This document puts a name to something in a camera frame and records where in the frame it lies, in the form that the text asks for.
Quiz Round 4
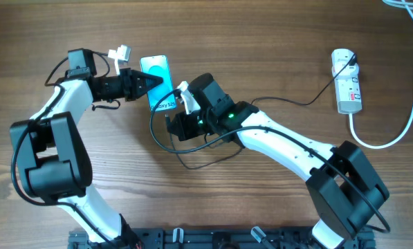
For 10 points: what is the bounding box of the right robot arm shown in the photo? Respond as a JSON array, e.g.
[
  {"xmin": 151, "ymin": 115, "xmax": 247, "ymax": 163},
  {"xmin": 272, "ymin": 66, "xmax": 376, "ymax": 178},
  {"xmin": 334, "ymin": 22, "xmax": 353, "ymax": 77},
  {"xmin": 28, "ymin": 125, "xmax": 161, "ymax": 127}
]
[{"xmin": 167, "ymin": 73, "xmax": 389, "ymax": 248}]

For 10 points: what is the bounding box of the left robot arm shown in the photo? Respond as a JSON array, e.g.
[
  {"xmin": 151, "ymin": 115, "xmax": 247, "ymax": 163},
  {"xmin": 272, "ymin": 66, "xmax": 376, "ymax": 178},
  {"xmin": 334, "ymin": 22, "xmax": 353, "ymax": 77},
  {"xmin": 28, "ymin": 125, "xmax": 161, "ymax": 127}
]
[{"xmin": 10, "ymin": 48, "xmax": 163, "ymax": 248}]

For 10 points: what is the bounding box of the turquoise screen smartphone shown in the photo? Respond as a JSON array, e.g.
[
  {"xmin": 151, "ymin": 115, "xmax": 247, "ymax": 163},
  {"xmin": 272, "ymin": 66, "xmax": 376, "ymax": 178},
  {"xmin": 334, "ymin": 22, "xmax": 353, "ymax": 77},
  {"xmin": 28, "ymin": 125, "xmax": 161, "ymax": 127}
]
[{"xmin": 140, "ymin": 55, "xmax": 174, "ymax": 111}]

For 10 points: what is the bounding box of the white cable top corner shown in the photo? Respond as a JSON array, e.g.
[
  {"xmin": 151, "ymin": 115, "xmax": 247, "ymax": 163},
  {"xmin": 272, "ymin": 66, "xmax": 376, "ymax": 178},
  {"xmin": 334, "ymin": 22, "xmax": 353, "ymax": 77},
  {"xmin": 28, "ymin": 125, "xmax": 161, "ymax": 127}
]
[{"xmin": 381, "ymin": 0, "xmax": 413, "ymax": 12}]

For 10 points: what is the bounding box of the white power strip cord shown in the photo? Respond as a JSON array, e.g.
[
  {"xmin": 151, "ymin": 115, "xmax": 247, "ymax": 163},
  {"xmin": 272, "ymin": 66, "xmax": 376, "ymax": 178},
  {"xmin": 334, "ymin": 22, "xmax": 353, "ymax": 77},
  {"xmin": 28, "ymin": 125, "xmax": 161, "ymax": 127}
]
[{"xmin": 348, "ymin": 0, "xmax": 413, "ymax": 150}]

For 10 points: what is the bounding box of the black USB charging cable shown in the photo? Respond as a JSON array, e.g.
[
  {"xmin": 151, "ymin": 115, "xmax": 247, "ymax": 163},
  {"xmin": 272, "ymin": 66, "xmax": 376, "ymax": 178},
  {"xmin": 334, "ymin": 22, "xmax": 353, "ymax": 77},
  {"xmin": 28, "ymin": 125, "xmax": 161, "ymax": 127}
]
[{"xmin": 164, "ymin": 53, "xmax": 359, "ymax": 171}]

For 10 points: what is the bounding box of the white power strip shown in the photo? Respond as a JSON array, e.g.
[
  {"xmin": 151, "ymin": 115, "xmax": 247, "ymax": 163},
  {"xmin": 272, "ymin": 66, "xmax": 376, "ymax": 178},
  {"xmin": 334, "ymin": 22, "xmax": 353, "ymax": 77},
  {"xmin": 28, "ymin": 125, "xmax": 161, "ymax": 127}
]
[{"xmin": 331, "ymin": 48, "xmax": 362, "ymax": 114}]

